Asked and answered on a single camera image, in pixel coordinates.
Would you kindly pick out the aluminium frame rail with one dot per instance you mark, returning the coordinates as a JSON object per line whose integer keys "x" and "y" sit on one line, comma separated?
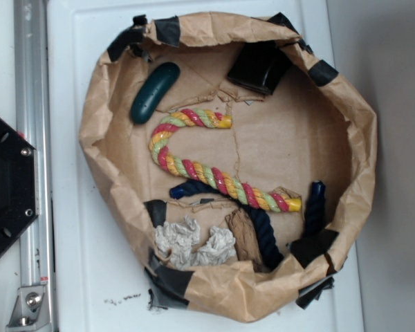
{"x": 37, "y": 255}

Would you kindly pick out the metal corner bracket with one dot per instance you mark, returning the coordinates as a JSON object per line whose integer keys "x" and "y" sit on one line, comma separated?
{"x": 31, "y": 311}

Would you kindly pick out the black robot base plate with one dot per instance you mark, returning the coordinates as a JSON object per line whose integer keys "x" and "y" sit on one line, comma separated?
{"x": 18, "y": 206}

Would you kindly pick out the crumpled white paper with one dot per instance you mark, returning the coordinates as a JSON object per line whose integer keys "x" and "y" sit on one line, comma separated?
{"x": 180, "y": 244}

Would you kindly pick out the black folded wallet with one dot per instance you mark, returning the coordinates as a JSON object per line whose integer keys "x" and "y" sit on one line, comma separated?
{"x": 259, "y": 67}

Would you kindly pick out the brown wood piece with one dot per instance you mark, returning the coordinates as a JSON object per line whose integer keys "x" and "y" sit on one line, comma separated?
{"x": 246, "y": 245}

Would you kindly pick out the dark green oblong toy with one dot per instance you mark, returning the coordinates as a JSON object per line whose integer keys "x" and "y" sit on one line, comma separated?
{"x": 152, "y": 92}

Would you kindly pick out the brown paper bin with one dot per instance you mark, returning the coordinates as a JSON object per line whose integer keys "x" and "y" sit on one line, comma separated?
{"x": 300, "y": 162}

